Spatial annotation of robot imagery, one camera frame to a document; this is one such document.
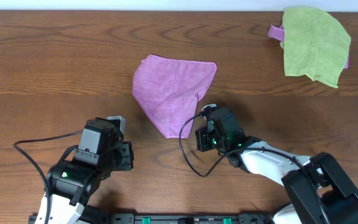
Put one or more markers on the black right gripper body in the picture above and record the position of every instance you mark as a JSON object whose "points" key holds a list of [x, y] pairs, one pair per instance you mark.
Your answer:
{"points": [[209, 140]]}

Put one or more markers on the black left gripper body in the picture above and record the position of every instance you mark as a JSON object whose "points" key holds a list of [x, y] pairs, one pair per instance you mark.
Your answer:
{"points": [[115, 156]]}

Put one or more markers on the purple microfiber cloth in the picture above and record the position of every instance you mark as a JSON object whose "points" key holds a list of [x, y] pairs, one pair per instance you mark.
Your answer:
{"points": [[168, 91]]}

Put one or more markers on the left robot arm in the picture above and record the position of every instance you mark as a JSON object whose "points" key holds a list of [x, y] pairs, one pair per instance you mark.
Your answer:
{"points": [[79, 172]]}

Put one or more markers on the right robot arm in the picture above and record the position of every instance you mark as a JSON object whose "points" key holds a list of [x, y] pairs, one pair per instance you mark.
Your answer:
{"points": [[319, 189]]}

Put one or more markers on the green microfiber cloth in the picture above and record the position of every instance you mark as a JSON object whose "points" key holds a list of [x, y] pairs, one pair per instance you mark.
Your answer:
{"points": [[302, 16]]}

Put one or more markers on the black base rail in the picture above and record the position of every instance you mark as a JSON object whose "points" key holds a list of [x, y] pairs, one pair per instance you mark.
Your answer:
{"points": [[244, 218]]}

